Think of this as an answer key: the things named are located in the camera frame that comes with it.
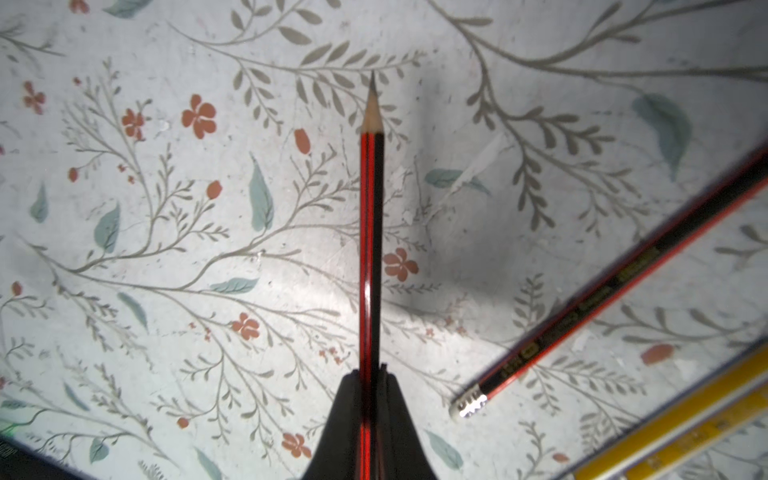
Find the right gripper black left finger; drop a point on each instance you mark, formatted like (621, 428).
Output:
(336, 456)

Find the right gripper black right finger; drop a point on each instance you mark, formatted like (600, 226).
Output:
(400, 455)

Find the blue red pencil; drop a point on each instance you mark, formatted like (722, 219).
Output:
(720, 199)

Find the gold pencil upper right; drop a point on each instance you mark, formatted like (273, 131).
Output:
(707, 433)

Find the gold pencil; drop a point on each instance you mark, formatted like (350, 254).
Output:
(735, 380)
(707, 433)

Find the gold pencil middle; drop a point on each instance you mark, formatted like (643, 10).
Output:
(735, 380)

